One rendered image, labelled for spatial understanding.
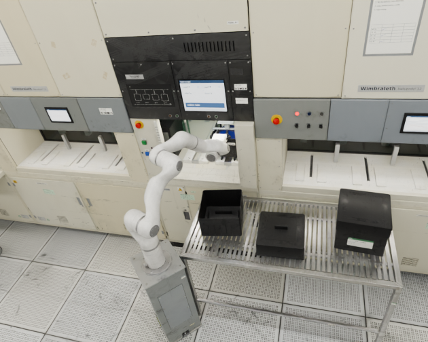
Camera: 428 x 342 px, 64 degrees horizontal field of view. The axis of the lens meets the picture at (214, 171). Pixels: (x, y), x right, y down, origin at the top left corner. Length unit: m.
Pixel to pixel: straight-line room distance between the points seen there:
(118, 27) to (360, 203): 1.75
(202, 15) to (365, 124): 1.09
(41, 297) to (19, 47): 2.07
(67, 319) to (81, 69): 1.99
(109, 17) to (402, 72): 1.62
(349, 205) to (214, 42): 1.23
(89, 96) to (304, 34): 1.46
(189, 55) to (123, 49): 0.42
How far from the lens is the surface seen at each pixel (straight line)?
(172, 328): 2.67
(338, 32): 1.94
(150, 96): 2.30
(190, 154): 2.82
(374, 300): 3.02
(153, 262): 2.19
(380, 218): 2.14
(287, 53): 1.97
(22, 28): 2.61
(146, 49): 2.17
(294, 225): 2.22
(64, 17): 2.38
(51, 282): 3.57
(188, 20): 2.02
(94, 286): 3.33
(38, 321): 3.38
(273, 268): 2.14
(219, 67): 2.05
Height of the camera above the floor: 2.52
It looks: 38 degrees down
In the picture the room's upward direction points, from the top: 9 degrees counter-clockwise
